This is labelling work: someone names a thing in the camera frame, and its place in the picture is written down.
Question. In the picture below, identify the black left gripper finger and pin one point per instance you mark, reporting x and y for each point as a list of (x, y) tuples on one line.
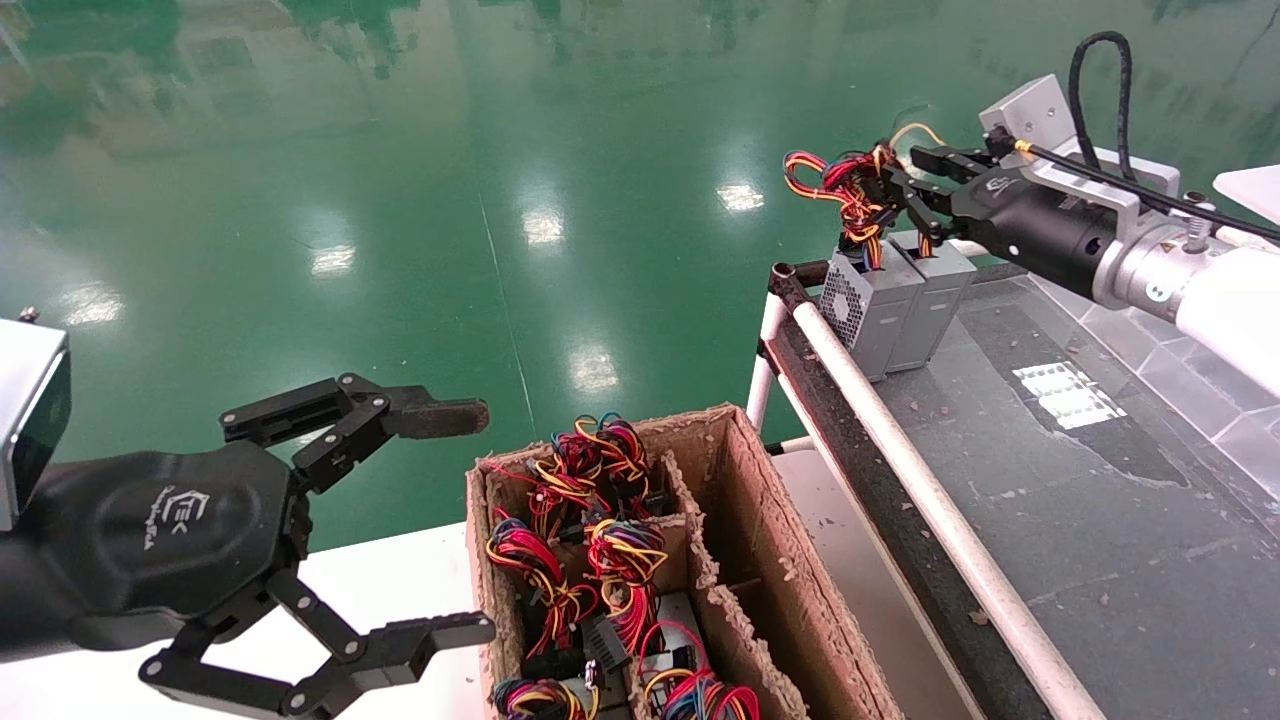
[(430, 635), (430, 418)]

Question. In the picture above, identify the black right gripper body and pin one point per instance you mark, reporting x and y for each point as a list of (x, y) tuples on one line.
[(1040, 230)]

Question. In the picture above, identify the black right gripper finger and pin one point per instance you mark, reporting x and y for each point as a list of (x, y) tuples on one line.
[(925, 210), (950, 165)]

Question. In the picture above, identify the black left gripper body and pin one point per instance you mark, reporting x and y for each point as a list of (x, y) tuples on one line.
[(150, 540)]

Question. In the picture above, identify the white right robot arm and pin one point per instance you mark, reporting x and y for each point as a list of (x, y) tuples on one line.
[(1220, 300)]

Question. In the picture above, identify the black pipe corner connector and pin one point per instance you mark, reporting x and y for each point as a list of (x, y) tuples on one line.
[(1196, 197)]

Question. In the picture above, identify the white side table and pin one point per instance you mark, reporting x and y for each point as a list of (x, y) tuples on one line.
[(1255, 192)]

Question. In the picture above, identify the short white upright pipe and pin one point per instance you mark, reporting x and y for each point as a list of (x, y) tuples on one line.
[(765, 360)]

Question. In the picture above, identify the clear acrylic divider tray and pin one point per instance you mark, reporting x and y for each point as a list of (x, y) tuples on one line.
[(1210, 400)]

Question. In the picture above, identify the brown cardboard divider box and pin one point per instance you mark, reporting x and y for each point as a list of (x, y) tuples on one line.
[(770, 560)]

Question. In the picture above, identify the grey right wrist camera bracket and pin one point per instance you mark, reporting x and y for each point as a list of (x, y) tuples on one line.
[(1060, 130)]

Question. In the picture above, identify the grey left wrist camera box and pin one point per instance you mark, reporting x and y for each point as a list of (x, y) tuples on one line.
[(30, 420)]

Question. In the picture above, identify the long white frame pipe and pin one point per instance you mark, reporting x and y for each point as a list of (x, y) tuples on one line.
[(940, 520)]

